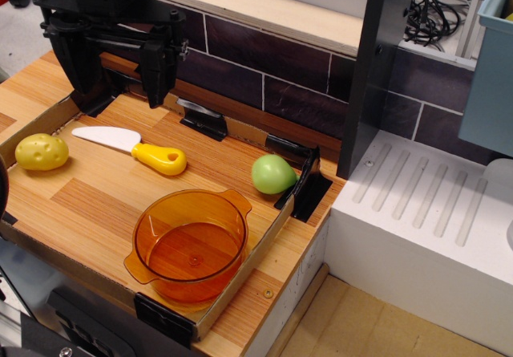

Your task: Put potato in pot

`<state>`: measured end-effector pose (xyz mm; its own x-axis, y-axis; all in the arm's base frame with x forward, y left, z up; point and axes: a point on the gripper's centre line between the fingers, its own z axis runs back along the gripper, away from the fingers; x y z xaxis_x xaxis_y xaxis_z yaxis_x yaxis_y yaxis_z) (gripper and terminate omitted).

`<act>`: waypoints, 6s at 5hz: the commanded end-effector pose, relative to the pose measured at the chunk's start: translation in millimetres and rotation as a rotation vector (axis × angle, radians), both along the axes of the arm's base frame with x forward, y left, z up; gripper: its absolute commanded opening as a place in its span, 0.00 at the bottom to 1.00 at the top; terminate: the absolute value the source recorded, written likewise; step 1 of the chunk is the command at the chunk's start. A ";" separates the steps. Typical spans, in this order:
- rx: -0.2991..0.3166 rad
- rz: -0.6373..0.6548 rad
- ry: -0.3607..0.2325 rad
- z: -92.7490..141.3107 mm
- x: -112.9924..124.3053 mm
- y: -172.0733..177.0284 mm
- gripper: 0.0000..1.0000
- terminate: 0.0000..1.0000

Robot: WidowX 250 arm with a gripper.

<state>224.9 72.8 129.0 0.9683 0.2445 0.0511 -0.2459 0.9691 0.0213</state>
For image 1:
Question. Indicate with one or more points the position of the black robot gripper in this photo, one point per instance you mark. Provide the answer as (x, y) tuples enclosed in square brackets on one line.
[(145, 32)]

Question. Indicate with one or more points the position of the yellow toy potato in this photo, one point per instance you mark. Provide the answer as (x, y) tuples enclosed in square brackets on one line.
[(41, 152)]

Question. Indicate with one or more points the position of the orange transparent pot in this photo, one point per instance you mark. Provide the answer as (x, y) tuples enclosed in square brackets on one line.
[(188, 245)]

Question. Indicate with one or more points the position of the cardboard fence with black tape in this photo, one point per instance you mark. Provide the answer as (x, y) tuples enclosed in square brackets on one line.
[(76, 221)]

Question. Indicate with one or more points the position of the white yellow toy knife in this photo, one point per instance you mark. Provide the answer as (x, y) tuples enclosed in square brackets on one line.
[(165, 160)]

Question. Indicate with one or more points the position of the green toy pear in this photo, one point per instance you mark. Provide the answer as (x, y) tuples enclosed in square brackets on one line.
[(271, 174)]

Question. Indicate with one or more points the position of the white dish drainer sink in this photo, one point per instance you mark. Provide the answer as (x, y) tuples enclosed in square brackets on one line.
[(431, 233)]

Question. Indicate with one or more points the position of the light blue plastic bin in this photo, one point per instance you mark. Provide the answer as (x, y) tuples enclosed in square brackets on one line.
[(487, 117)]

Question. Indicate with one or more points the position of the dark grey vertical post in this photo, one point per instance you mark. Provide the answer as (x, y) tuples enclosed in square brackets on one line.
[(383, 28)]

